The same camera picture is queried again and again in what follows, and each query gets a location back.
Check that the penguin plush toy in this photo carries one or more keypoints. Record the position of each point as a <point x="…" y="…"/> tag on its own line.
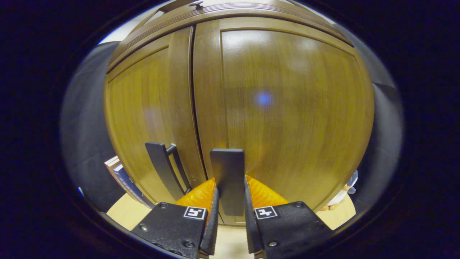
<point x="339" y="199"/>

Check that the black round drawer knob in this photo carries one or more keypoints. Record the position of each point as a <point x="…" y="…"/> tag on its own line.
<point x="196" y="4"/>

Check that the blue thick book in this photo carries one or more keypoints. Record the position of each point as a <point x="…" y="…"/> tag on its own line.
<point x="125" y="183"/>

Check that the wooden double-door shoe cabinet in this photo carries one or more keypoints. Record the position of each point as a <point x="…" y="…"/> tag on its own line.
<point x="151" y="39"/>

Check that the wooden shoe cabinet door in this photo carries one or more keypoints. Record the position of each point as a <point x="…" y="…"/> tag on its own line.
<point x="143" y="108"/>
<point x="287" y="108"/>

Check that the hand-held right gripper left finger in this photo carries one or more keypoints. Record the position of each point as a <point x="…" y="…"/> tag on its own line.
<point x="212" y="226"/>

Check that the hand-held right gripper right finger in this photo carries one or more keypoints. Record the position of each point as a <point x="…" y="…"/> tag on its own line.
<point x="251" y="230"/>

